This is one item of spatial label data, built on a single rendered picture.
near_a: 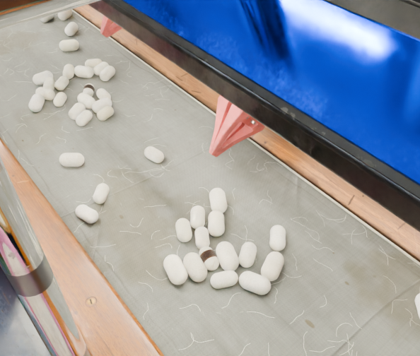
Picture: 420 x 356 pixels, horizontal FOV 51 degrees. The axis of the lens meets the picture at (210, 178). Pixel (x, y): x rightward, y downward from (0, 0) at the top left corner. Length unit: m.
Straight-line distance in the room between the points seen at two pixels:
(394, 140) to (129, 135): 0.56
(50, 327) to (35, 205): 0.30
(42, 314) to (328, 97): 0.21
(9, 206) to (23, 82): 0.66
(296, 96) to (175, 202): 0.40
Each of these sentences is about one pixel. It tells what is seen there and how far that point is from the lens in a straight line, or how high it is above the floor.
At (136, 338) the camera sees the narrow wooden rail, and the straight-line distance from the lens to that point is 0.46.
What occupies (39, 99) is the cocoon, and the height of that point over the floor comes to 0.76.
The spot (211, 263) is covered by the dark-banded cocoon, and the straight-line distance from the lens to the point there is 0.51.
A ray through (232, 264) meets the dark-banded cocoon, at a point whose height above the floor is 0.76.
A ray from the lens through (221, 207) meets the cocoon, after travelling 0.56.
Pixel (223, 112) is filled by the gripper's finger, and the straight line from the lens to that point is 0.58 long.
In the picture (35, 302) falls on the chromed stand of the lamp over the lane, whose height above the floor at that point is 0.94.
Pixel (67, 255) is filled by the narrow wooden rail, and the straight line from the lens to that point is 0.53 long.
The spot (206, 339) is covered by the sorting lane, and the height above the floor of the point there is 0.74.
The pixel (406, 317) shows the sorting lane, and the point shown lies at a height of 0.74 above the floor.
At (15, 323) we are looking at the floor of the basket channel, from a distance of 0.61.
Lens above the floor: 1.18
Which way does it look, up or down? 45 degrees down
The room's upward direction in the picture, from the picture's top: straight up
